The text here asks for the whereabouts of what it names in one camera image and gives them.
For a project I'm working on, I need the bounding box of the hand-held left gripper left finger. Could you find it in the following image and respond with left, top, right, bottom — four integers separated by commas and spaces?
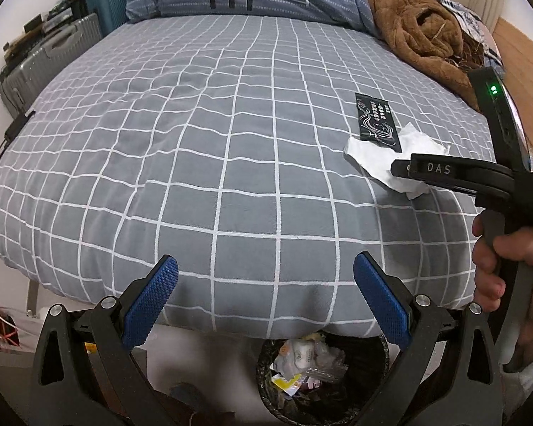
30, 254, 181, 426

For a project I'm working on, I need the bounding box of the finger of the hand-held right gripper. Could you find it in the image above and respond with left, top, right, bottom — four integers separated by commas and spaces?
390, 160, 478, 195

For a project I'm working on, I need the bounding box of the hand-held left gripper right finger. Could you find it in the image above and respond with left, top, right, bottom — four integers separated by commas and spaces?
353, 251, 513, 426

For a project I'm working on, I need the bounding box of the white tissue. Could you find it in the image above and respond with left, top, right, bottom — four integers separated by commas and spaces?
344, 122, 451, 200

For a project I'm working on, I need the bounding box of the black packet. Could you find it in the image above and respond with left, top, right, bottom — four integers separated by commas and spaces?
354, 92, 403, 146

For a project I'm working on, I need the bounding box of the yellow white snack wrapper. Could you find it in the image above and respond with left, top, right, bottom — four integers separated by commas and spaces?
271, 373, 305, 395

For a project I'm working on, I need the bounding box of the black lined trash bin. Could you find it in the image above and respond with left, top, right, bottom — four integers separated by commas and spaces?
257, 335, 389, 424

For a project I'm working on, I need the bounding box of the brown fleece jacket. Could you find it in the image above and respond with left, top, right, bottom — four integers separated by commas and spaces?
357, 0, 487, 111

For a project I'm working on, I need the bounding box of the blue white patterned pillow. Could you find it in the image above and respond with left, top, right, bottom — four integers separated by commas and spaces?
444, 0, 505, 72

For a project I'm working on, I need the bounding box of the grey checked bed sheet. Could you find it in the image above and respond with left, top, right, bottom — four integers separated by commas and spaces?
0, 13, 516, 338

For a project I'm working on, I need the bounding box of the grey suitcase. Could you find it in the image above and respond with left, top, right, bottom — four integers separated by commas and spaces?
0, 13, 103, 116

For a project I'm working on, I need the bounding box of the pile of dark small boxes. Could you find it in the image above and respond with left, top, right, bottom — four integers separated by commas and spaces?
2, 0, 90, 60

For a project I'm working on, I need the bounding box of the teal suitcase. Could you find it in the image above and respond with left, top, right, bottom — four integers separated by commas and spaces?
86, 0, 131, 38

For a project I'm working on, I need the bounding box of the red cable bundle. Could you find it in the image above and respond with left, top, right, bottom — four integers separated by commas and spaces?
0, 304, 21, 347

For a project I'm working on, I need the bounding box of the black charger cable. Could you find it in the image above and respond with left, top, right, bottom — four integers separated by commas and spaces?
0, 111, 36, 256

